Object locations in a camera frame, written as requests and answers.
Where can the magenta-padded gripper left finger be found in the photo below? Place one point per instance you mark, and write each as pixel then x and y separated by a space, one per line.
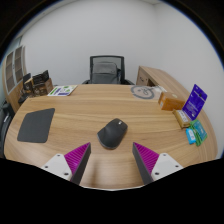
pixel 77 160

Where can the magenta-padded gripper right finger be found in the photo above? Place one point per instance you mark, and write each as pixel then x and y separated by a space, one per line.
pixel 146 160

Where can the black computer mouse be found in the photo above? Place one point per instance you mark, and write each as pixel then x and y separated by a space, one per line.
pixel 112 134

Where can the dark grey mouse pad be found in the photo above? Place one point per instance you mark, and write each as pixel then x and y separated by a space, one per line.
pixel 36 125

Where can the small blue packet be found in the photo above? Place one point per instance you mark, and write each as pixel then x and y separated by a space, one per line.
pixel 191 136

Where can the small tan box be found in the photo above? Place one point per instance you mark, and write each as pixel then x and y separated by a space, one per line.
pixel 182 118

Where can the green packet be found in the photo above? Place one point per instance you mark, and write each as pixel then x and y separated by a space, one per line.
pixel 200 131

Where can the orange cardboard box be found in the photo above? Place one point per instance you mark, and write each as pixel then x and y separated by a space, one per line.
pixel 171 101

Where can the round grey disc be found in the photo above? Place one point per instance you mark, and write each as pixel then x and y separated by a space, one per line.
pixel 142 92

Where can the white green purple printed sheet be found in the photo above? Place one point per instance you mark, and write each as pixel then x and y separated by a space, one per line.
pixel 62 90

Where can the white paper sheet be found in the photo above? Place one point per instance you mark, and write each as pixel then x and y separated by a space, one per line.
pixel 160 89

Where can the purple card package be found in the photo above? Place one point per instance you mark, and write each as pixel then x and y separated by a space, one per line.
pixel 194 102

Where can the dark brown cardboard box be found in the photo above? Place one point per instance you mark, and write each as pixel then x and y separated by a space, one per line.
pixel 43 88

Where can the black leather office chair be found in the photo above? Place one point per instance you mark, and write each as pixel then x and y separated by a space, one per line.
pixel 5 126

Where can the wooden side desk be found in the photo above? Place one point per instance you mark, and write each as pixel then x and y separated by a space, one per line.
pixel 160 78

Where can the black box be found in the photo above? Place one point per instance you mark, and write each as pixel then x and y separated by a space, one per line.
pixel 40 77

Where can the grey backpack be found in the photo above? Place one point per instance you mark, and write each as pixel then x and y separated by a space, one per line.
pixel 105 73

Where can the black visitor chair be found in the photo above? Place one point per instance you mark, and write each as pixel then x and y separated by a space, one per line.
pixel 26 77

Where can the black mesh office chair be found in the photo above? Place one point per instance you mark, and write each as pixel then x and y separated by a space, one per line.
pixel 106 58

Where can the wooden shelf unit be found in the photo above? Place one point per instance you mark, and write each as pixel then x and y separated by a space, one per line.
pixel 13 70

